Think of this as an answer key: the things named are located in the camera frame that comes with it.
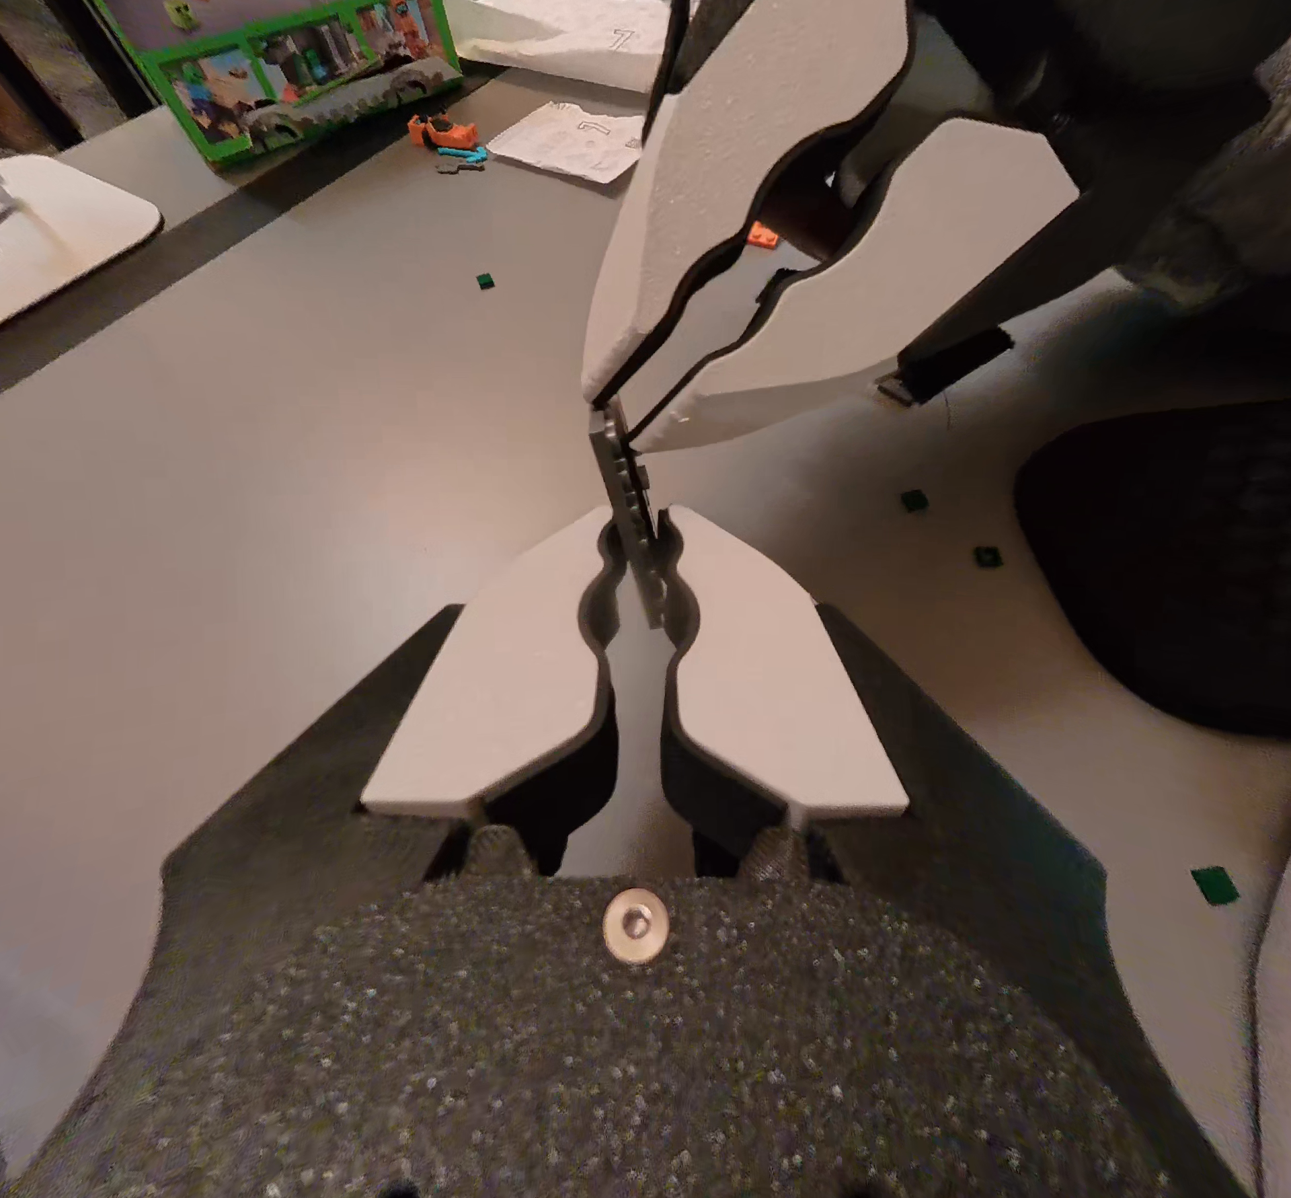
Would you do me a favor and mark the person's right forearm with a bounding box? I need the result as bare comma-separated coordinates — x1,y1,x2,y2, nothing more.
1120,38,1291,312

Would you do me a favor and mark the white instruction sheet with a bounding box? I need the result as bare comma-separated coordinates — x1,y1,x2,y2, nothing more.
486,101,647,185

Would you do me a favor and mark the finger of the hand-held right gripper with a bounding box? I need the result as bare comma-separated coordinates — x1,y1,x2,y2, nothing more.
580,0,916,408
631,116,1080,453

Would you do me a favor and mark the person's right hand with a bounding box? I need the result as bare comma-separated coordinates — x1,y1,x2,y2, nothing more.
777,154,861,264

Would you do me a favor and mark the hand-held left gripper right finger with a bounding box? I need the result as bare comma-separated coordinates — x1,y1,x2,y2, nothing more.
661,506,912,880

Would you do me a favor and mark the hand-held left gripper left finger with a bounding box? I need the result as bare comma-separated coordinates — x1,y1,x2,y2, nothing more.
358,504,620,877

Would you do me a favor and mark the white stand base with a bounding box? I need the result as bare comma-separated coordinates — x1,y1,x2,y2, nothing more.
0,154,165,326

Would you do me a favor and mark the white crumpled paper bag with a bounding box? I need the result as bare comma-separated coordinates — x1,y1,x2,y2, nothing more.
445,0,700,96

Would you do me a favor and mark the orange and teal lego assembly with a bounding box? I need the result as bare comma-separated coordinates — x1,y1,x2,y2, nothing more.
406,111,490,178

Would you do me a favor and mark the large dark grey lego plate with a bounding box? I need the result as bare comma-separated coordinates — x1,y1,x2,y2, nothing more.
588,403,674,631

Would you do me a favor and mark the colourful lego box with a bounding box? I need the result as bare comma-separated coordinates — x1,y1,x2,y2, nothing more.
31,0,465,173

